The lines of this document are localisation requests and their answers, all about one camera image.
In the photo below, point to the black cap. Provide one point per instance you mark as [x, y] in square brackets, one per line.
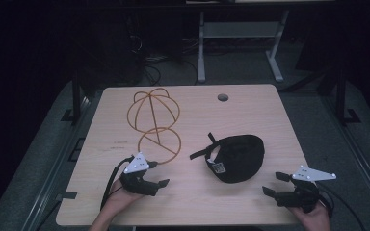
[237, 159]

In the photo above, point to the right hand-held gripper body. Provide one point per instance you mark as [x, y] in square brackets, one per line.
[302, 195]

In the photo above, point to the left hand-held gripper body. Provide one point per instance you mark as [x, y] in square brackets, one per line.
[138, 184]

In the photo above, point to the black metal post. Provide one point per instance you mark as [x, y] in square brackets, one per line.
[342, 96]
[76, 96]

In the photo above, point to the person's left hand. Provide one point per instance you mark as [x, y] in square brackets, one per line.
[118, 200]

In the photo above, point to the person's right hand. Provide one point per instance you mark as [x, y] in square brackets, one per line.
[313, 219]

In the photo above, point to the grey metal table frame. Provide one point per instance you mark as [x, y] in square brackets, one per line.
[241, 30]

